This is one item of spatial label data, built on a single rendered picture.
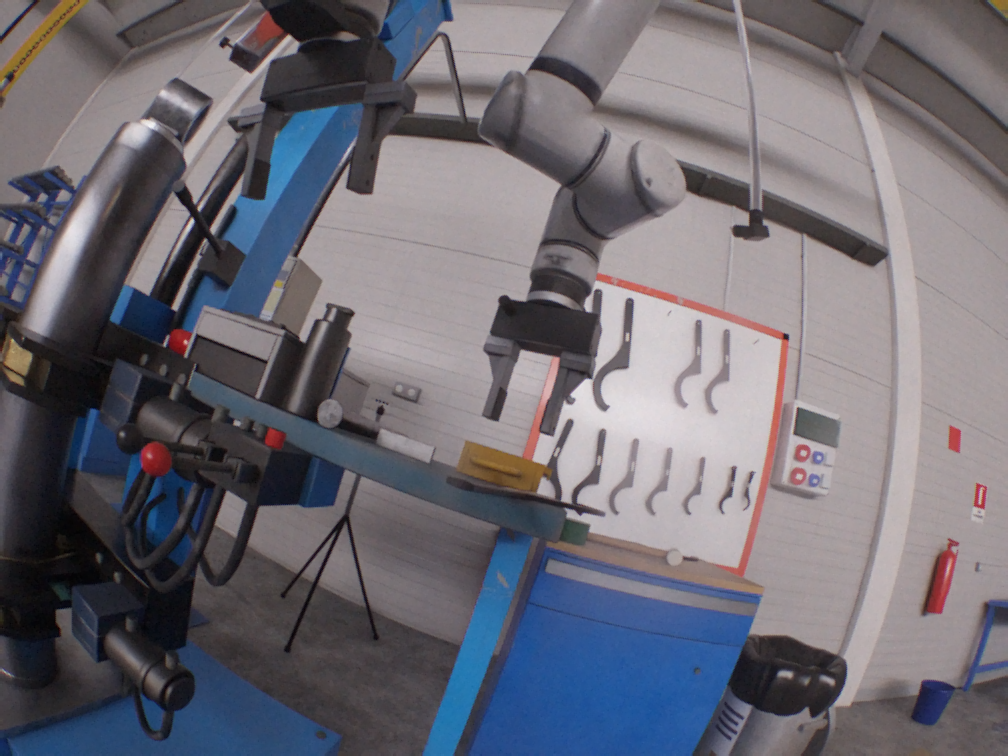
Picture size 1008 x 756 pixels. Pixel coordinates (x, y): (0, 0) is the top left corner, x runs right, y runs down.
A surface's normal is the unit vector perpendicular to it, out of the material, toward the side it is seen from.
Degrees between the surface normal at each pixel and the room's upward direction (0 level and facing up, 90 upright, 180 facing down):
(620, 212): 180
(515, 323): 90
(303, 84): 114
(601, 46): 122
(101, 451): 90
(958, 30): 173
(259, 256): 90
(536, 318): 90
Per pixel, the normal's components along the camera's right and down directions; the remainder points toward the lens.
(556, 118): 0.20, 0.44
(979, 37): -0.31, 0.90
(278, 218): 0.95, 0.27
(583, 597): -0.08, -0.24
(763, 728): -0.64, -0.31
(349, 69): -0.18, 0.16
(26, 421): 0.76, 0.11
